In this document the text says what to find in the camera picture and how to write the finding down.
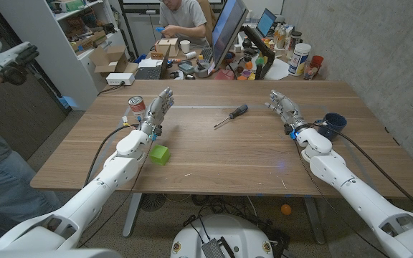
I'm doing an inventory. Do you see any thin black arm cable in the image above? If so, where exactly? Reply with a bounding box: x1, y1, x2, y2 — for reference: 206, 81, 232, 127
79, 143, 153, 248
292, 139, 390, 258

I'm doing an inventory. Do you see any brown chair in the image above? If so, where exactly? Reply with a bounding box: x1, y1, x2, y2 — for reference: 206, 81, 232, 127
197, 0, 217, 46

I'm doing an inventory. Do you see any jar with black lid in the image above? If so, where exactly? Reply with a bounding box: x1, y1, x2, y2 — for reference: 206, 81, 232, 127
290, 31, 303, 49

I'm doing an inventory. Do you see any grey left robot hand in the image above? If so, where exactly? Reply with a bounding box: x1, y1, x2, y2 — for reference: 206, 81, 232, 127
140, 87, 175, 138

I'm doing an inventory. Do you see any black laptop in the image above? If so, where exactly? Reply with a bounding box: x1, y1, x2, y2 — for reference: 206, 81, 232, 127
133, 44, 171, 80

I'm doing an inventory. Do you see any white canister blue label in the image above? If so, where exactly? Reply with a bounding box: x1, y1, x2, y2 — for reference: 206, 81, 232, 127
288, 42, 312, 77

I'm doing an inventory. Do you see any green block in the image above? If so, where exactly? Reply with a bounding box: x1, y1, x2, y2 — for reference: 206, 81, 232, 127
148, 144, 171, 166

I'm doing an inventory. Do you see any black handled screwdriver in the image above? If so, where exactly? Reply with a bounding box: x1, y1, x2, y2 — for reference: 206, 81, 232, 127
213, 104, 249, 129

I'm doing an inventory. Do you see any grey power adapter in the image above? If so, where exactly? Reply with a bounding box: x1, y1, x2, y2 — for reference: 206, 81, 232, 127
201, 239, 226, 258

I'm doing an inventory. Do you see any red pouch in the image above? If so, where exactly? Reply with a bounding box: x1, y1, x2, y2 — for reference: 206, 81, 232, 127
213, 69, 236, 80

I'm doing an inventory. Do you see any black keyboard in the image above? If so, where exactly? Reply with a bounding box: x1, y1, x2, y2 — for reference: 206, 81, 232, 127
199, 47, 214, 64

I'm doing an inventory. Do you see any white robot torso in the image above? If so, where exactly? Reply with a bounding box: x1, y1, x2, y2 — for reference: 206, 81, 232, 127
0, 248, 121, 258

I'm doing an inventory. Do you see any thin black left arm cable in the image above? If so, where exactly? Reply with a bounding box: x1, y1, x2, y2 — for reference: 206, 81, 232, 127
79, 143, 153, 248

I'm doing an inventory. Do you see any black power box cable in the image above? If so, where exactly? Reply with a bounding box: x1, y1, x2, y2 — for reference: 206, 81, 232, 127
97, 82, 125, 97

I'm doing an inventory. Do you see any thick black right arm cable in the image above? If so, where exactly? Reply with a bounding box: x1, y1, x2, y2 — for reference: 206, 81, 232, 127
312, 121, 413, 219

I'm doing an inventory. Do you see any large black monitor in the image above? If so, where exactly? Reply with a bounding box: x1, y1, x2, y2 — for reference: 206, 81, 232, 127
212, 0, 250, 71

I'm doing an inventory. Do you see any printed cardboard box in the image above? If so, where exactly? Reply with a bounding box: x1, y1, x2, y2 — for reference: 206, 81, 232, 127
70, 30, 108, 53

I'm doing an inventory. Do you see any open cardboard box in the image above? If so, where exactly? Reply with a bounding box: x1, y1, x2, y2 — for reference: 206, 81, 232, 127
88, 44, 139, 77

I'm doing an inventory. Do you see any green box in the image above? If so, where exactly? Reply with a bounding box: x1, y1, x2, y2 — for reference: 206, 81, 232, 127
59, 0, 85, 12

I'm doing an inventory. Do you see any black floor cable bundle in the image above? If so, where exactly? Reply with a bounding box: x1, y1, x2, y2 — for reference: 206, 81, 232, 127
183, 195, 290, 252

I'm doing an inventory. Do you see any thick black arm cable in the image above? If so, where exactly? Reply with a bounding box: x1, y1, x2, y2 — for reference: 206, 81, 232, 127
312, 121, 413, 219
83, 124, 141, 188

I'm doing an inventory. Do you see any round black floor fan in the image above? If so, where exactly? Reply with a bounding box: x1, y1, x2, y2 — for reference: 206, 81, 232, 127
140, 193, 167, 212

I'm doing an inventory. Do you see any dark blue cup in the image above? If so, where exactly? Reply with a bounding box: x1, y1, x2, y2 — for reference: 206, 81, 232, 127
316, 112, 348, 141

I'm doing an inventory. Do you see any white shelf unit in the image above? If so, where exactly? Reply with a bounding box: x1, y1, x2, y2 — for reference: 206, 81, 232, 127
0, 0, 128, 111

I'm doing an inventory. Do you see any seated person grey shirt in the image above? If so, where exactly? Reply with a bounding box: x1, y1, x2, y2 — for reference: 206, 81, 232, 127
158, 0, 211, 49

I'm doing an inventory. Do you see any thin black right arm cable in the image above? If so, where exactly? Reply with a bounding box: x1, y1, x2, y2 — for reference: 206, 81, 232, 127
292, 139, 390, 258

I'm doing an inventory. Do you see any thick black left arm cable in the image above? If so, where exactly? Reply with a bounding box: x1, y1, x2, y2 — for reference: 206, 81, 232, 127
83, 124, 141, 188

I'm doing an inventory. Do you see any small cardboard box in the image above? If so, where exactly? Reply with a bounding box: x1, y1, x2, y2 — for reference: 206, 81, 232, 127
155, 37, 179, 58

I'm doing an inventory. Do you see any black white motion glove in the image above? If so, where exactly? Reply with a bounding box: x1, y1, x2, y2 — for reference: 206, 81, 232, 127
0, 39, 40, 86

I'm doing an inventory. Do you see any grey table leg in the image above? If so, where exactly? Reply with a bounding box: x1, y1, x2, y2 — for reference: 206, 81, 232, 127
122, 192, 143, 238
302, 196, 326, 245

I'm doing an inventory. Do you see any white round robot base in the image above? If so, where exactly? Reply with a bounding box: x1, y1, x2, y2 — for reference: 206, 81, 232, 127
170, 214, 275, 258

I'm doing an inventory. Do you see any grey tape roll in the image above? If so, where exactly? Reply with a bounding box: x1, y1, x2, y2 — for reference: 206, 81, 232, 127
194, 62, 212, 79

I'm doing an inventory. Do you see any red soda can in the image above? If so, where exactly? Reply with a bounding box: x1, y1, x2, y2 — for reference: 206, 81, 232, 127
128, 95, 147, 121

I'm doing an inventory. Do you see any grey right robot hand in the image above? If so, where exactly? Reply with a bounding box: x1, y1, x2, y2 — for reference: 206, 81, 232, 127
264, 89, 310, 136

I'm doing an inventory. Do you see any clear bottle yellow label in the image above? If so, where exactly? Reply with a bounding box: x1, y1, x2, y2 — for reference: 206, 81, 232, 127
273, 23, 283, 49
279, 24, 288, 49

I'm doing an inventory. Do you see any white power box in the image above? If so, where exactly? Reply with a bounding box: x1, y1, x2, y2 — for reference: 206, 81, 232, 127
105, 72, 136, 87

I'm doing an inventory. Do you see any laptop with blue screen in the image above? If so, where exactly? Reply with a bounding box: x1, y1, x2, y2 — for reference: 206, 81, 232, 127
255, 7, 277, 39

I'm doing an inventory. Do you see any standing person in jeans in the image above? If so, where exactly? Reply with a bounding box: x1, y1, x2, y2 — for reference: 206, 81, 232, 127
0, 114, 62, 244

